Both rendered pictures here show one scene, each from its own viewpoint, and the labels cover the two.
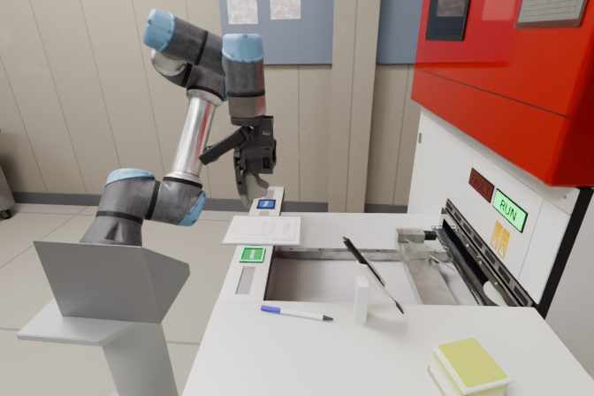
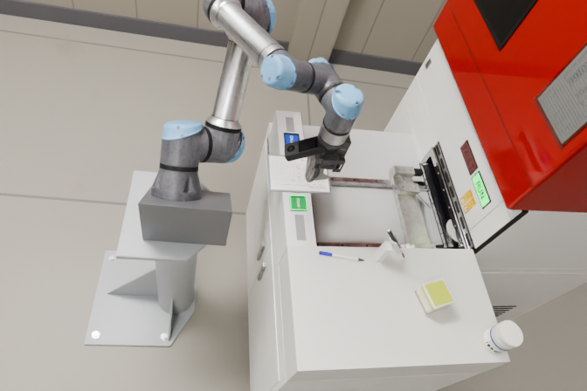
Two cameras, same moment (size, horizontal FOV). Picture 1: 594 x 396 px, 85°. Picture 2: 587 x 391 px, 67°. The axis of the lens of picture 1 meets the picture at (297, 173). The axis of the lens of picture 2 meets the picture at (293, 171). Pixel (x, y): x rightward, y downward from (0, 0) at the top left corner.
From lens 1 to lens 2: 0.85 m
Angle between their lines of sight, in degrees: 35
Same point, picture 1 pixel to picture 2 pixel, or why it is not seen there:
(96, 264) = (189, 217)
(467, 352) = (438, 288)
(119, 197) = (185, 154)
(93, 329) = (176, 250)
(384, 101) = not seen: outside the picture
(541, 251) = (489, 225)
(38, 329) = (131, 251)
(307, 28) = not seen: outside the picture
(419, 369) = (410, 289)
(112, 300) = (192, 234)
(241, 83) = (341, 129)
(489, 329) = (446, 264)
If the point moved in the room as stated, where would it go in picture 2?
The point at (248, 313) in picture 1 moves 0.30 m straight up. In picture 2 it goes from (312, 256) to (341, 205)
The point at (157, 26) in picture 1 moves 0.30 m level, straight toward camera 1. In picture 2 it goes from (284, 81) to (355, 187)
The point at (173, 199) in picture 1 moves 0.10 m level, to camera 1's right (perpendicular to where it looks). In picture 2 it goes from (224, 147) to (255, 148)
